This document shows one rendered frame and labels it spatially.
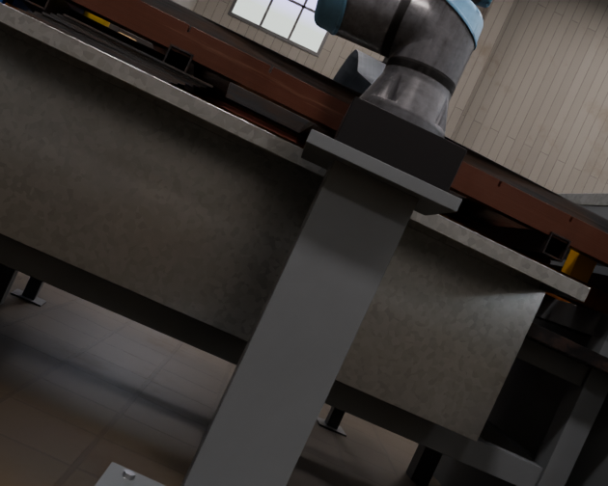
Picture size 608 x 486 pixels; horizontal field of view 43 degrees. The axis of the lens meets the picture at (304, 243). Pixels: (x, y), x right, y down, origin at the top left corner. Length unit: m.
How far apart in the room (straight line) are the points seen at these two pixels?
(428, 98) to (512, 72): 11.18
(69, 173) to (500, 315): 0.92
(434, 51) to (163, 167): 0.60
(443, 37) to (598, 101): 11.54
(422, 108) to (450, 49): 0.10
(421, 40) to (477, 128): 10.88
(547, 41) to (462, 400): 11.14
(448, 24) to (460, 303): 0.64
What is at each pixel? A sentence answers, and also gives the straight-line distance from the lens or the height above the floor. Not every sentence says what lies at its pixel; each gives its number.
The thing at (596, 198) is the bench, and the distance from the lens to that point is 2.55.
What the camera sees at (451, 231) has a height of 0.66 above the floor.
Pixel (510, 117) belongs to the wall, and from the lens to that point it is 12.26.
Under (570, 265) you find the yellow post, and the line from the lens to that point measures 1.99.
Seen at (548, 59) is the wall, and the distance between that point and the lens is 12.59.
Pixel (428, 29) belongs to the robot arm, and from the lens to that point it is 1.24.
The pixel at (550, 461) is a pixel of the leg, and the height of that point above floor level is 0.31.
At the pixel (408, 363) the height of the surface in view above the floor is 0.39.
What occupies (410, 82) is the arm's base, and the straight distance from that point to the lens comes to 1.21.
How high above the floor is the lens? 0.52
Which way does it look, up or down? level
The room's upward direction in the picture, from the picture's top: 25 degrees clockwise
